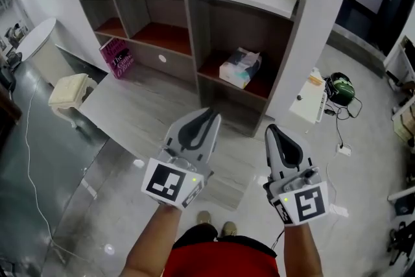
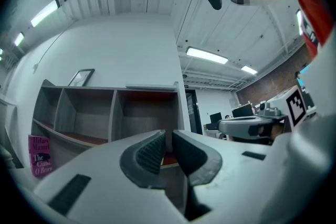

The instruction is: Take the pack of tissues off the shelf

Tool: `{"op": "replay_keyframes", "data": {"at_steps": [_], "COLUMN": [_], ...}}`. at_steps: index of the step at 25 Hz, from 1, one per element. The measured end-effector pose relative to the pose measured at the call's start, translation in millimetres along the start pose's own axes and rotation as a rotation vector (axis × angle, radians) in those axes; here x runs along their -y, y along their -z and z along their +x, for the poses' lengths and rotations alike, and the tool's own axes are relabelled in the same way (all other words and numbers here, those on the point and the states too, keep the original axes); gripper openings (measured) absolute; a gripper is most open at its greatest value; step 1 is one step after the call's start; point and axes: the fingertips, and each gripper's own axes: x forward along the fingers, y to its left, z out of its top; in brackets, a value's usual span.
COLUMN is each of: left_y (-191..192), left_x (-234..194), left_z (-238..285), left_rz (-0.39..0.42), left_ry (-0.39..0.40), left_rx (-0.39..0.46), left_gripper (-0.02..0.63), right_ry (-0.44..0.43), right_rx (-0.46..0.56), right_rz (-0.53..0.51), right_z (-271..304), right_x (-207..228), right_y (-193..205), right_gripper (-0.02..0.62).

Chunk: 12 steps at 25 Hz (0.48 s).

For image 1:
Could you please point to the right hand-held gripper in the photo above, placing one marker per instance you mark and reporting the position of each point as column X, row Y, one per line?
column 304, row 201

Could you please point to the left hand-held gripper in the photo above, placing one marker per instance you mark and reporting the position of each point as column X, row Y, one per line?
column 166, row 183

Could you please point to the pack of tissues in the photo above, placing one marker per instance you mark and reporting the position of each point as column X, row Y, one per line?
column 240, row 66

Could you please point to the grey wooden shelf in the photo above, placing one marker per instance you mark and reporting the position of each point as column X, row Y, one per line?
column 207, row 26

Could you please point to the person's right forearm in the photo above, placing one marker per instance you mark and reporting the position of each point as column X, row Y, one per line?
column 301, row 249

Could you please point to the person's left forearm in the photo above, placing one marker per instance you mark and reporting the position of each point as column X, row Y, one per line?
column 152, row 236

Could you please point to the small white side table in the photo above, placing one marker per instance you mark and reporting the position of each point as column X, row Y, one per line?
column 306, row 103

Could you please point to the white power strip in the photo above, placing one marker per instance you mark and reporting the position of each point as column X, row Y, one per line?
column 344, row 150

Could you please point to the white crumpled paper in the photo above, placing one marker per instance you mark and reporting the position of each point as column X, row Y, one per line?
column 338, row 211

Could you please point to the yellow packet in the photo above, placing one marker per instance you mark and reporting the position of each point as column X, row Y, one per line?
column 316, row 78

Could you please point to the person's left shoe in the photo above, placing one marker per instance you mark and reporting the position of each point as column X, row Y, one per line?
column 204, row 218

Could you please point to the person's shoe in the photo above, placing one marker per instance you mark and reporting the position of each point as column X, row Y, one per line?
column 229, row 229
column 204, row 218

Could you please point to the green helmet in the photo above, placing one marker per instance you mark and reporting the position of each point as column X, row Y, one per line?
column 342, row 89

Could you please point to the person's right shoe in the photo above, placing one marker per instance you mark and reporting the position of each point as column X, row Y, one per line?
column 229, row 229

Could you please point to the person's black shorts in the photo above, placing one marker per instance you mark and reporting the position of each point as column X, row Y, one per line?
column 197, row 233

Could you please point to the purple book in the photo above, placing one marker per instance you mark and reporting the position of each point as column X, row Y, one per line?
column 117, row 58

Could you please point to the person's red shirt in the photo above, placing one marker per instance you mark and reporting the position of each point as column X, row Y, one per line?
column 220, row 261

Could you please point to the cream padded stool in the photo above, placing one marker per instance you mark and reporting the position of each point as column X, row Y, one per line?
column 71, row 89

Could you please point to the white desk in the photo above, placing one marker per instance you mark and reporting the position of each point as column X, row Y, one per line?
column 400, row 74

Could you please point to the white round table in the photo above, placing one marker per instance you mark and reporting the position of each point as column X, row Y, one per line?
column 39, row 45

